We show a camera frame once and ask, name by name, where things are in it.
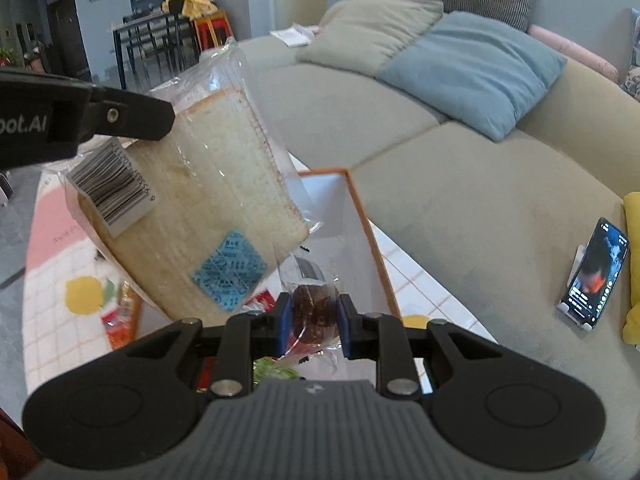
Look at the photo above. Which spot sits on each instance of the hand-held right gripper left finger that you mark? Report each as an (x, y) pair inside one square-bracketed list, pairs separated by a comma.
[(283, 327)]

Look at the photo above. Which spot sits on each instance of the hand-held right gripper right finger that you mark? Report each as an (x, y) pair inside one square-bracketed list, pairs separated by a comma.
[(345, 330)]

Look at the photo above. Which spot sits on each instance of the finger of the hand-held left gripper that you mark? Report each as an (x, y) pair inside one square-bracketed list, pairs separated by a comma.
[(135, 117)]

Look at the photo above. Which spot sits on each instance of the brown cake clear packet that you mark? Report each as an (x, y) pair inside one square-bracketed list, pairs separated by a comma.
[(312, 310)]

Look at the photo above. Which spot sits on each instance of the orange cardboard box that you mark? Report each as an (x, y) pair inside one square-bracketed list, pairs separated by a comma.
[(350, 260)]

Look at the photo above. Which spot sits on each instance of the sliced bread packet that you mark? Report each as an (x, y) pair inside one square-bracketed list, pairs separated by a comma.
[(200, 200)]

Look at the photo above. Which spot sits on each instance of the red barcode snack packet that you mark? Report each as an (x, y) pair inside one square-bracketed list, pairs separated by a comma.
[(262, 302)]

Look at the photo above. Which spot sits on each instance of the green snack packet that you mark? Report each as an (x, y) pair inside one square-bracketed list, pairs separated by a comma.
[(272, 371)]

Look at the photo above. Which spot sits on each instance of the green potted plant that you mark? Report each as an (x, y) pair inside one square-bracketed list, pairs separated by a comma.
[(7, 55)]

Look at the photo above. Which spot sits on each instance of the dark wooden door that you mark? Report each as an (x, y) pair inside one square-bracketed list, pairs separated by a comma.
[(67, 40)]

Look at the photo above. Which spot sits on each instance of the black dining table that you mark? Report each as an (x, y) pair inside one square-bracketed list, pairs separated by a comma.
[(145, 22)]

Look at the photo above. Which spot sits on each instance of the black dining chair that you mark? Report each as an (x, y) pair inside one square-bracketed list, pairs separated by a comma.
[(175, 10)]

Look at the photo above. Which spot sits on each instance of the red stool stack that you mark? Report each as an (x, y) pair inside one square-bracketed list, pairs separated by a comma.
[(212, 30)]

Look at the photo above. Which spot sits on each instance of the yellow cloth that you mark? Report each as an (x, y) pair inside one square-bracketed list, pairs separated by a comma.
[(192, 2)]

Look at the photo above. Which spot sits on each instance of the pink white checked tablecloth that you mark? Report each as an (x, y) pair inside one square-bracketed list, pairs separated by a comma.
[(55, 270)]

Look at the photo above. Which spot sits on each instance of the red orange print packet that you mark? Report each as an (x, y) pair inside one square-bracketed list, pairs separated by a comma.
[(117, 327)]

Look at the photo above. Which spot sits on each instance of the white papers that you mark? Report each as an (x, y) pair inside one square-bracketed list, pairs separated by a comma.
[(292, 36)]

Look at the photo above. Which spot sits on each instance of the beige sofa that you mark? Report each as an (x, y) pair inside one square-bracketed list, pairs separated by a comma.
[(475, 190)]

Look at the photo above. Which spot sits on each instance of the beige cushion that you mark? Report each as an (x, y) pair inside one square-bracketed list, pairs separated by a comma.
[(365, 35)]

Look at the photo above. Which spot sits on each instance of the black smartphone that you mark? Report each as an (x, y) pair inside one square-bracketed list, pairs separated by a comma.
[(597, 272)]

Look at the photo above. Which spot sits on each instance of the light blue cushion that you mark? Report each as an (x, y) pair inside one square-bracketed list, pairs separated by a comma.
[(465, 75)]

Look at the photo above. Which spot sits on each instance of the yellow cushion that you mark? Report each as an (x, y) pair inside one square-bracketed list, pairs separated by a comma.
[(632, 270)]

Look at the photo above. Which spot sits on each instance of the pink bolster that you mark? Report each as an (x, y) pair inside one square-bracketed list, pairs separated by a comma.
[(575, 52)]

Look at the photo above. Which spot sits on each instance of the patterned cushion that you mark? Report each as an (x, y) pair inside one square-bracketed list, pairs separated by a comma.
[(632, 65)]

